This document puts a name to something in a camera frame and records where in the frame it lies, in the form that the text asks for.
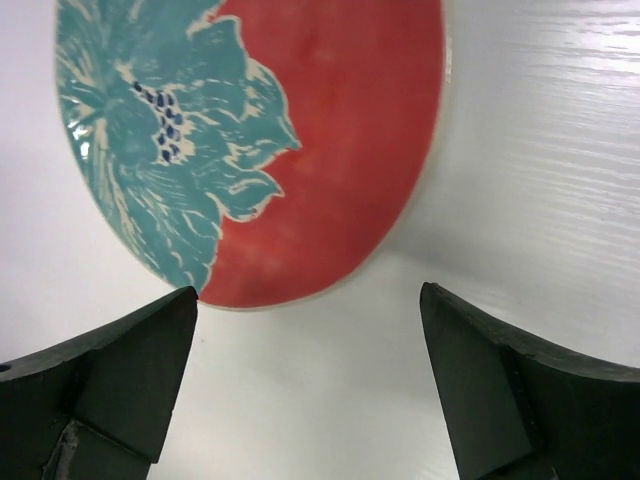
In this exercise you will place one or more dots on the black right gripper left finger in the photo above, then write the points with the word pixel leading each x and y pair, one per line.
pixel 98 406

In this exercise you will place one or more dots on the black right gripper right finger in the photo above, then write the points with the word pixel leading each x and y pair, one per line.
pixel 517 406

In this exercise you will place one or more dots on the red plate teal flower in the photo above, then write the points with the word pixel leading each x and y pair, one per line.
pixel 258 151

